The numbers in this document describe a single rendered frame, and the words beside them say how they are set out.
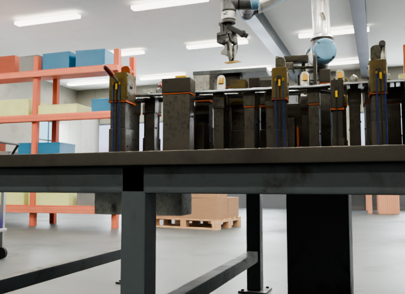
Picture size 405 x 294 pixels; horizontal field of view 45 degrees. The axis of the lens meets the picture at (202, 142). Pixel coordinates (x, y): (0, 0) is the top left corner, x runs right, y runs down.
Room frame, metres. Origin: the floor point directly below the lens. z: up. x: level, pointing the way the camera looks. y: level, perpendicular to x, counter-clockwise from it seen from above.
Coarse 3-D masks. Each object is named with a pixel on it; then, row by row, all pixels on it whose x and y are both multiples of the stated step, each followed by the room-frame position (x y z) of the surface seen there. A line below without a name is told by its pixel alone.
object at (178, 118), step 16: (176, 80) 1.93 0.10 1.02; (192, 80) 1.94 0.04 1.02; (176, 96) 1.93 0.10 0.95; (192, 96) 1.96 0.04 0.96; (176, 112) 1.93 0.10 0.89; (192, 112) 1.96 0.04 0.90; (176, 128) 1.93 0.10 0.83; (192, 128) 1.96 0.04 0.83; (176, 144) 1.93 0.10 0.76; (192, 144) 1.96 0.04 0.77
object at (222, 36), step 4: (224, 20) 2.41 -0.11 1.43; (228, 20) 2.40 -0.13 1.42; (232, 20) 2.40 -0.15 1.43; (220, 24) 2.44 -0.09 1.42; (224, 24) 2.44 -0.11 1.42; (232, 24) 2.45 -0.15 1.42; (220, 28) 2.46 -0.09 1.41; (224, 28) 2.44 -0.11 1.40; (220, 32) 2.46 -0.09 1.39; (224, 32) 2.41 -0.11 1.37; (228, 32) 2.40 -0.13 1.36; (232, 32) 2.41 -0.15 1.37; (220, 36) 2.42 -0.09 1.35; (224, 36) 2.41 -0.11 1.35; (232, 36) 2.41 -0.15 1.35; (236, 36) 2.44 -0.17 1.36; (220, 40) 2.42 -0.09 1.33; (224, 40) 2.41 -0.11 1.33; (232, 40) 2.41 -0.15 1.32; (236, 40) 2.44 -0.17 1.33; (220, 44) 2.45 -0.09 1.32; (224, 44) 2.46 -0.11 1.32
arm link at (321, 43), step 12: (312, 0) 2.41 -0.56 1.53; (324, 0) 2.38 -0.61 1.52; (312, 12) 2.41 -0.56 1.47; (324, 12) 2.38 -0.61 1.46; (324, 24) 2.38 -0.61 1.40; (324, 36) 2.36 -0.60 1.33; (312, 48) 2.40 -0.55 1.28; (324, 48) 2.35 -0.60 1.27; (336, 48) 2.36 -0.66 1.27; (312, 60) 2.44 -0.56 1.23; (324, 60) 2.36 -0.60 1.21
